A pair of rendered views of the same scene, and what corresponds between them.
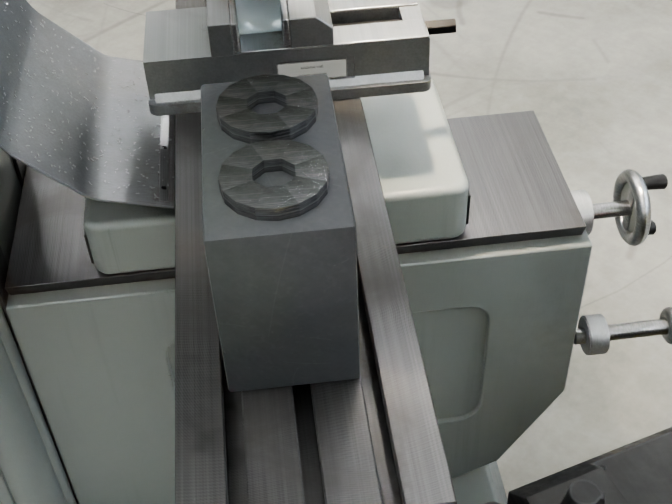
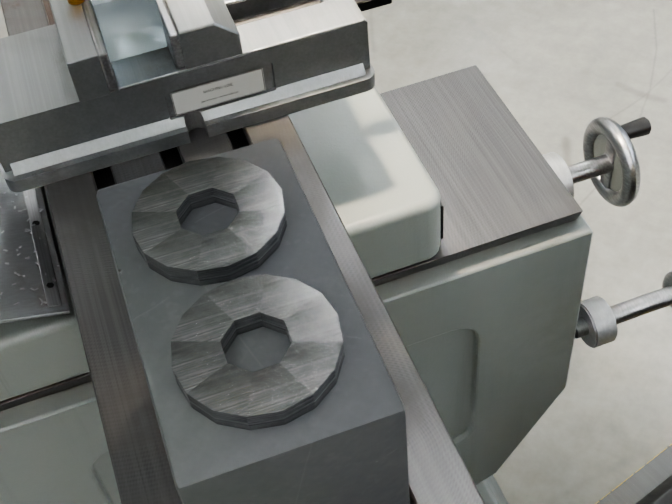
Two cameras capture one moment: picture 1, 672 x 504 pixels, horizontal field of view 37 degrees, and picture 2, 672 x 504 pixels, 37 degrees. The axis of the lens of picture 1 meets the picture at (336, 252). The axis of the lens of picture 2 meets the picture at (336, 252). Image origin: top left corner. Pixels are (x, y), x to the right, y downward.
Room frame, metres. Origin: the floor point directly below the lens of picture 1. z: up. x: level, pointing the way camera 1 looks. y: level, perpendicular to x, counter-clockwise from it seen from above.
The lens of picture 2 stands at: (0.32, 0.06, 1.56)
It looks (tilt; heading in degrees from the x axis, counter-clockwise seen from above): 49 degrees down; 350
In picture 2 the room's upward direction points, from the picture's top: 7 degrees counter-clockwise
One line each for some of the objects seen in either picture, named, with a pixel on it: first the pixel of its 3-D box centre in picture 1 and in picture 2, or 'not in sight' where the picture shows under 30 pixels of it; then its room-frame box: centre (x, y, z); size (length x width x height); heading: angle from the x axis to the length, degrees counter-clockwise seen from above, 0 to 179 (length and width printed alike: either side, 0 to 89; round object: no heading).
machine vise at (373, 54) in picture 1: (284, 33); (169, 45); (1.09, 0.05, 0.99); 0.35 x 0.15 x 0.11; 94
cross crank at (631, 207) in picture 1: (608, 209); (585, 170); (1.13, -0.42, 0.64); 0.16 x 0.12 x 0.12; 95
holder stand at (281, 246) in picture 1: (279, 224); (256, 374); (0.68, 0.05, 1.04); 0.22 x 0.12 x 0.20; 4
